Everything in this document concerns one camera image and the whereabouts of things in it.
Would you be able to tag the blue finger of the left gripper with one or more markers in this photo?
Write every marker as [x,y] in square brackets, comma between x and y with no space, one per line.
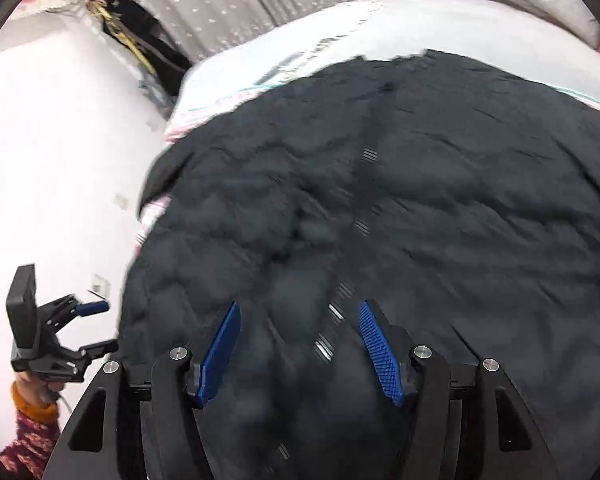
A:
[92,308]
[100,349]

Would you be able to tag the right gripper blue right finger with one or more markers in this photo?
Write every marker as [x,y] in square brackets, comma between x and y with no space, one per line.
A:
[389,347]

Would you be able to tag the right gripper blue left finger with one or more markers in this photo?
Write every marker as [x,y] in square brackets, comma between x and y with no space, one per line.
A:
[211,354]

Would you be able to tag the black quilted puffer jacket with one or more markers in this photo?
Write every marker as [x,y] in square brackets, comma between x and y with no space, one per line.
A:
[464,200]

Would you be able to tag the left forearm patterned sleeve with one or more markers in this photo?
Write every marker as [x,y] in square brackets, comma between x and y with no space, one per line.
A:
[37,432]

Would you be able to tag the person's left hand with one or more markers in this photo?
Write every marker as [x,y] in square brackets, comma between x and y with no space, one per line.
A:
[37,392]

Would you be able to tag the black hanging bag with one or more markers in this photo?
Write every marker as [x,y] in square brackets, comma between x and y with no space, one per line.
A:
[162,66]

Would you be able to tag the light grey bed sheet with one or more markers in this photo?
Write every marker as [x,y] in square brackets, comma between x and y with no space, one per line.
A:
[489,32]

